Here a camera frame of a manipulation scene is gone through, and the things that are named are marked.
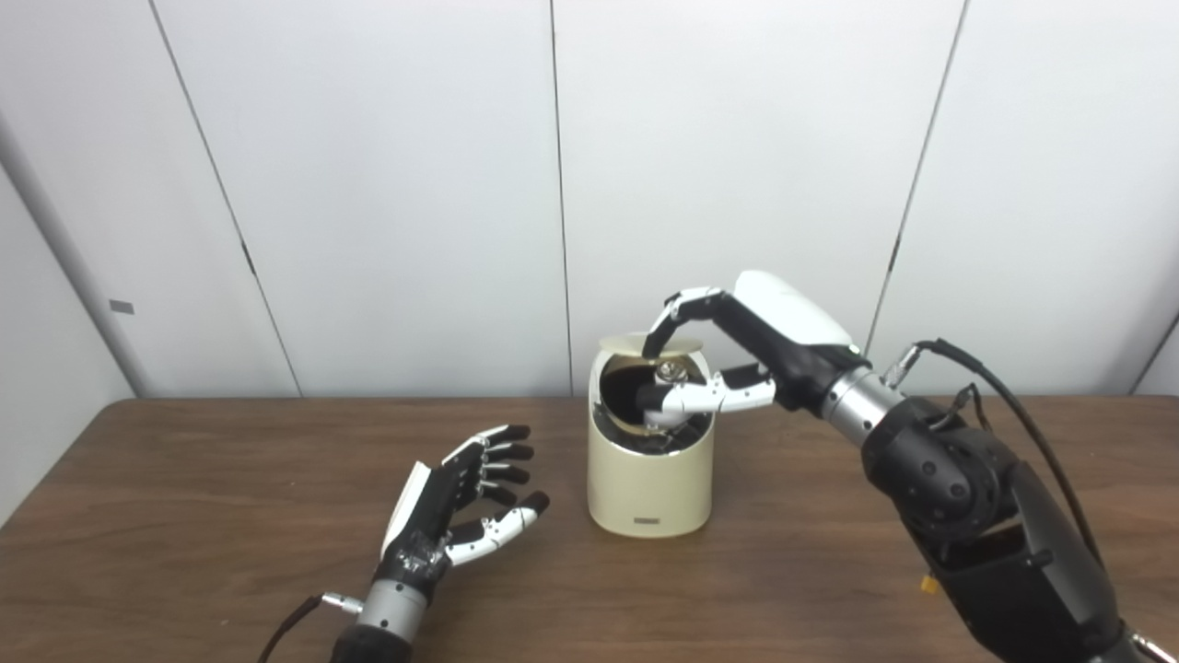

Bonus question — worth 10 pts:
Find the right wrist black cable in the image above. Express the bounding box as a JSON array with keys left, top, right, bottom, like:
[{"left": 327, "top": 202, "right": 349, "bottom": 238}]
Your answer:
[{"left": 884, "top": 338, "right": 1106, "bottom": 572}]

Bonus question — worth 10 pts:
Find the small white plastic bottle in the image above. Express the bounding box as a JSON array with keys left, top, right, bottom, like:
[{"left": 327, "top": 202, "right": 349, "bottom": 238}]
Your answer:
[{"left": 643, "top": 361, "right": 690, "bottom": 432}]

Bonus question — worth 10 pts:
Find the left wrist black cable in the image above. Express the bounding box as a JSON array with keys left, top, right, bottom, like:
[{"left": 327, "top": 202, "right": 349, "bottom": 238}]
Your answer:
[{"left": 258, "top": 594, "right": 365, "bottom": 663}]

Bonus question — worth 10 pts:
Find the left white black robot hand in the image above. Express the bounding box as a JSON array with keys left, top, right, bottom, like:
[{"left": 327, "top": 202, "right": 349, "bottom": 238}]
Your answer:
[{"left": 373, "top": 424, "right": 551, "bottom": 604}]

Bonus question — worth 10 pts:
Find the cream-colored round bin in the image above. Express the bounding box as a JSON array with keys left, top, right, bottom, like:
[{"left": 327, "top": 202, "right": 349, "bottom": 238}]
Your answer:
[{"left": 587, "top": 345, "right": 716, "bottom": 539}]

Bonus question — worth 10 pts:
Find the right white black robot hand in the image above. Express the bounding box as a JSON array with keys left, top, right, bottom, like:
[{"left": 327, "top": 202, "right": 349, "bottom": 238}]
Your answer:
[{"left": 636, "top": 270, "right": 871, "bottom": 415}]

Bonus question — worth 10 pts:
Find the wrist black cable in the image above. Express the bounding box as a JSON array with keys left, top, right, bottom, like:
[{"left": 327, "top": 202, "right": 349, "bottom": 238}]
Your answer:
[
  {"left": 258, "top": 594, "right": 365, "bottom": 663},
  {"left": 884, "top": 338, "right": 1106, "bottom": 572}
]

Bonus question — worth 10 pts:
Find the cream round bin lid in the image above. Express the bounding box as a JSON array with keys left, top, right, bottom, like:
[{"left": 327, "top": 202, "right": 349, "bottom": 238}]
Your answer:
[{"left": 599, "top": 333, "right": 703, "bottom": 358}]

